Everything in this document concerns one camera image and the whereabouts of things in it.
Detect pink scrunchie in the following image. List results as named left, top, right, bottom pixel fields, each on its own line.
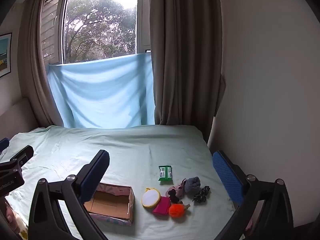
left=166, top=179, right=188, bottom=201

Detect black patterned scrunchie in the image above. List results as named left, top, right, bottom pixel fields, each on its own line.
left=192, top=185, right=211, bottom=203

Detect taupe curtain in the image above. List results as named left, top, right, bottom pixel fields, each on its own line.
left=149, top=0, right=227, bottom=126
left=17, top=0, right=66, bottom=127

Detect orange fluffy pompom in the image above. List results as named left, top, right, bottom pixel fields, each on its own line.
left=168, top=202, right=192, bottom=218

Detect grey fuzzy sock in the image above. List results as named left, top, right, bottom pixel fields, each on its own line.
left=184, top=176, right=202, bottom=194

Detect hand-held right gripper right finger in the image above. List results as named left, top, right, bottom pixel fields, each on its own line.
left=212, top=150, right=294, bottom=240

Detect round yellow-rimmed white pad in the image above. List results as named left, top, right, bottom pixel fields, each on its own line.
left=141, top=187, right=161, bottom=208

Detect cardboard box with pink lining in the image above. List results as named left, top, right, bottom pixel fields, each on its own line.
left=84, top=182, right=135, bottom=226

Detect pale green bed sheet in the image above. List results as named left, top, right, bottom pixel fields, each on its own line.
left=0, top=124, right=247, bottom=240

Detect floral bedding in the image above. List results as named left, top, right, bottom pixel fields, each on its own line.
left=18, top=226, right=30, bottom=240

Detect slatted window shutter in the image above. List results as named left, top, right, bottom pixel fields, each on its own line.
left=41, top=0, right=62, bottom=62

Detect light blue hanging cloth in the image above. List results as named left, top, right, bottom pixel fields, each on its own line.
left=47, top=53, right=155, bottom=129

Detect green wet wipes packet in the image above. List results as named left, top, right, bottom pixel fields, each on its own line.
left=158, top=165, right=173, bottom=182

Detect magenta zip pouch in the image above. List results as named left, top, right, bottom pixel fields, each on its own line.
left=152, top=196, right=171, bottom=215

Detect wall poster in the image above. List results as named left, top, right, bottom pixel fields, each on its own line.
left=0, top=32, right=13, bottom=78

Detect white framed window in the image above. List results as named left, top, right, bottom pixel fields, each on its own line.
left=41, top=0, right=152, bottom=65

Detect plain black scrunchie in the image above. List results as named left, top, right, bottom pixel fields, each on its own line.
left=168, top=189, right=181, bottom=204

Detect person's left hand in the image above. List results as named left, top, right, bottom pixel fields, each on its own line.
left=4, top=199, right=20, bottom=234

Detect beige upholstered headboard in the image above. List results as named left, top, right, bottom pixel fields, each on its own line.
left=0, top=97, right=38, bottom=140

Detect tree outside window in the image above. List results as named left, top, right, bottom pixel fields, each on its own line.
left=64, top=0, right=137, bottom=63

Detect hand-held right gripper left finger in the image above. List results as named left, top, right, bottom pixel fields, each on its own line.
left=28, top=149, right=110, bottom=240

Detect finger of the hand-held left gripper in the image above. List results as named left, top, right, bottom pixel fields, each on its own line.
left=0, top=145, right=34, bottom=172
left=0, top=137, right=10, bottom=153

